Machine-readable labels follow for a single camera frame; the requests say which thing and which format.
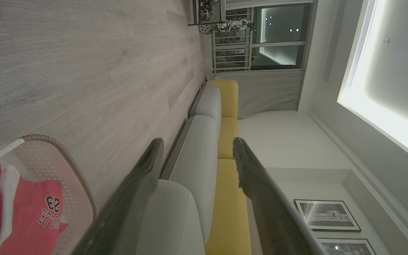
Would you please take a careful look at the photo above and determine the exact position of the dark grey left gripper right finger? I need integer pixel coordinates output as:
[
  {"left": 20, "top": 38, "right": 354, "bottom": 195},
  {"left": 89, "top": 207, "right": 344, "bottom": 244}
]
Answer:
[{"left": 232, "top": 137, "right": 329, "bottom": 255}]

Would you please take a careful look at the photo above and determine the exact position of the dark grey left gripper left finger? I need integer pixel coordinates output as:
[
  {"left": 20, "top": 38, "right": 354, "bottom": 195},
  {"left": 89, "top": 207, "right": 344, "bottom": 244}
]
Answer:
[{"left": 70, "top": 137, "right": 165, "bottom": 255}]

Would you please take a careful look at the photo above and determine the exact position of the red Bulls jersey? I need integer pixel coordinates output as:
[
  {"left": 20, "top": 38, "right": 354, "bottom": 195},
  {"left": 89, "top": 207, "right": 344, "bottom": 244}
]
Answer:
[{"left": 0, "top": 164, "right": 69, "bottom": 255}]

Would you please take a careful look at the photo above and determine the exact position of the yellow and grey sofa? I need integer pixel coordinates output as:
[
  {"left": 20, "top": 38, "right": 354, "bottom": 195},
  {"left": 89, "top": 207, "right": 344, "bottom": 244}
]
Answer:
[{"left": 133, "top": 80, "right": 252, "bottom": 255}]

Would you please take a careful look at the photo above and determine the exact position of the white perforated laundry basket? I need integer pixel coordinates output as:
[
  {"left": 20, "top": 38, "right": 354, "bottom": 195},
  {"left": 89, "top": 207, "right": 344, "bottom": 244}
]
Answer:
[{"left": 0, "top": 135, "right": 97, "bottom": 255}]

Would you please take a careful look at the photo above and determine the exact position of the large black framed picture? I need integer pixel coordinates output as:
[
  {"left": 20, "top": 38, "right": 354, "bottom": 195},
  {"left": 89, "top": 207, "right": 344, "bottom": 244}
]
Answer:
[{"left": 294, "top": 199, "right": 362, "bottom": 233}]

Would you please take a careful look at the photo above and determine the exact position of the small black framed picture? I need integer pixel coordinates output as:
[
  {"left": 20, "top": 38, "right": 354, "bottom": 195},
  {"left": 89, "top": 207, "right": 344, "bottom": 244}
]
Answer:
[{"left": 318, "top": 238, "right": 377, "bottom": 255}]

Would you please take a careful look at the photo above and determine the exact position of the white balcony railing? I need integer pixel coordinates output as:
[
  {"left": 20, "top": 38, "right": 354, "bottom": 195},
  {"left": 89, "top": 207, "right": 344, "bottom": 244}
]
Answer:
[{"left": 211, "top": 8, "right": 255, "bottom": 71}]

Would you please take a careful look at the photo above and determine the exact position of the glass window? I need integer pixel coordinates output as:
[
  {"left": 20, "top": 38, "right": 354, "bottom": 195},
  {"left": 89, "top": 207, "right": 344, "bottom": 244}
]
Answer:
[{"left": 252, "top": 3, "right": 312, "bottom": 69}]

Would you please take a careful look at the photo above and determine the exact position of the studded robot wheel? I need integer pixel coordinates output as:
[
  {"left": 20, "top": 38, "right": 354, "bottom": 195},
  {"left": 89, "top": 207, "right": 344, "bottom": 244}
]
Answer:
[{"left": 200, "top": 22, "right": 223, "bottom": 35}]

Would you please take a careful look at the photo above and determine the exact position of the linear ceiling air vent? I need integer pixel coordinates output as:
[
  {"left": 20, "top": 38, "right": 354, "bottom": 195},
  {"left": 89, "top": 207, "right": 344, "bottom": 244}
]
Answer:
[{"left": 346, "top": 0, "right": 376, "bottom": 88}]

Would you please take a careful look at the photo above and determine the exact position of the white humanoid robot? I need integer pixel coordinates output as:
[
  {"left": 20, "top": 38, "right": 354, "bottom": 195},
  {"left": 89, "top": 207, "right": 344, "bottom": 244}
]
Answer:
[{"left": 215, "top": 18, "right": 256, "bottom": 34}]

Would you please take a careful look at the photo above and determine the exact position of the cluttered work table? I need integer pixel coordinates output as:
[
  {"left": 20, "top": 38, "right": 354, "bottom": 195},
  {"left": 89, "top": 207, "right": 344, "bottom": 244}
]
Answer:
[{"left": 187, "top": 0, "right": 227, "bottom": 26}]

